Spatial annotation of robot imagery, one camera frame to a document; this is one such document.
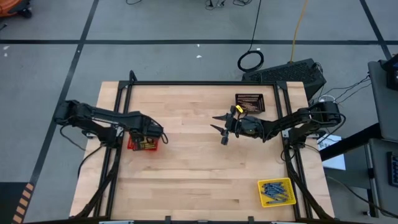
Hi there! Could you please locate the red plastic basket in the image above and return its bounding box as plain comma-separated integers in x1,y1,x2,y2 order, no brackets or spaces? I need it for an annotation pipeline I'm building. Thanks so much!
126,132,160,152

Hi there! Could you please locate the white paper sheet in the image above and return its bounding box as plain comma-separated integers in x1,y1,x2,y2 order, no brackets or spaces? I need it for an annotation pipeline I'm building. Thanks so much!
316,133,346,171

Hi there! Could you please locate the orange wheeled cart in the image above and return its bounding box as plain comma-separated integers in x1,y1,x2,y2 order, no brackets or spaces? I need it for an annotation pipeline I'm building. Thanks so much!
0,0,33,19

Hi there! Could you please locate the black mat with hazard edge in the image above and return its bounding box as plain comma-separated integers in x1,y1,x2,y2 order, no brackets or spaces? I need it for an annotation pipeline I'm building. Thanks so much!
0,182,35,224

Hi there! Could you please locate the yellow plastic basket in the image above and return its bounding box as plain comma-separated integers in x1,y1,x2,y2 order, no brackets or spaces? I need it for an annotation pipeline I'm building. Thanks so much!
257,177,297,208

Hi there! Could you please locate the yellow power cable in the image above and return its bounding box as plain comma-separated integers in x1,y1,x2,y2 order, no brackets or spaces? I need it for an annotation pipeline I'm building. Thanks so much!
289,0,309,63

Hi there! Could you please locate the black desk device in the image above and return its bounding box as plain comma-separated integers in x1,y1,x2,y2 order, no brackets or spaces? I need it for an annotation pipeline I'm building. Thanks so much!
381,53,398,91

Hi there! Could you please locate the coiled black cable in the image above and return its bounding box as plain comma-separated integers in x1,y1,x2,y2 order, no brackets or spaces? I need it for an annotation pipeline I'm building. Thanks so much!
237,0,265,73

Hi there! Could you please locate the black diagonal beam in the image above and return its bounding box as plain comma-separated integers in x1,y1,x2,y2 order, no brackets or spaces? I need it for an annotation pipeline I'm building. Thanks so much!
319,123,382,162

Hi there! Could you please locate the grey desk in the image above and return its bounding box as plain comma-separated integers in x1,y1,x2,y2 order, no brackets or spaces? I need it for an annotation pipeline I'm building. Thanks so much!
368,54,398,142
368,138,398,216

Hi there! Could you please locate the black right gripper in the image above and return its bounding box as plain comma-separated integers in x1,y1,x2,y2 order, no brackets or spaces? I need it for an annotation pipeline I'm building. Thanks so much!
210,105,265,146

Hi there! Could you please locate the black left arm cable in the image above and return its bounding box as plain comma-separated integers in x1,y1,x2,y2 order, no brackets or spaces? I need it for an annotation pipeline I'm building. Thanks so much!
76,143,105,179

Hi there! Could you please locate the black plastic basket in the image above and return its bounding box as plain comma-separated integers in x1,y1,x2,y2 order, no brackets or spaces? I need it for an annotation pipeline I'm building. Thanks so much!
234,93,266,114

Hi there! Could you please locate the black keyboard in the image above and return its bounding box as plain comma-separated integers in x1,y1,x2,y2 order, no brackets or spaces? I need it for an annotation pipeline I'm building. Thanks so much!
241,58,327,101
387,151,398,188

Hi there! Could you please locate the black aluminium table frame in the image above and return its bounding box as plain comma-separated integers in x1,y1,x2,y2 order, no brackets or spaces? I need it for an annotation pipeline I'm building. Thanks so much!
70,70,335,224

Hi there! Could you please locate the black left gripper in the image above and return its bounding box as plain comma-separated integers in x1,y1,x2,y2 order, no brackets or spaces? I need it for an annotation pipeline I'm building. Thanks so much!
129,119,165,152

